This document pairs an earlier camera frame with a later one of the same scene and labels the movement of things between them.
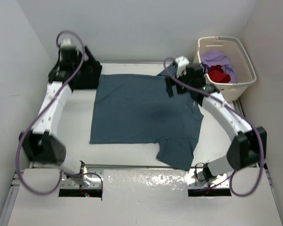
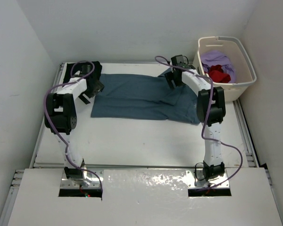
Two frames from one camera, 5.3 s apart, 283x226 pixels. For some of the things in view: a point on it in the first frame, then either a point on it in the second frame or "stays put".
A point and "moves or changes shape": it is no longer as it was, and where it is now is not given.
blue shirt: x=138 y=108 moves or changes shape
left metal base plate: x=89 y=179 stays put
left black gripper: x=79 y=58 -> x=96 y=87
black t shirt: x=87 y=76 stays put
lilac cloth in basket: x=214 y=57 stays put
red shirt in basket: x=217 y=74 stays put
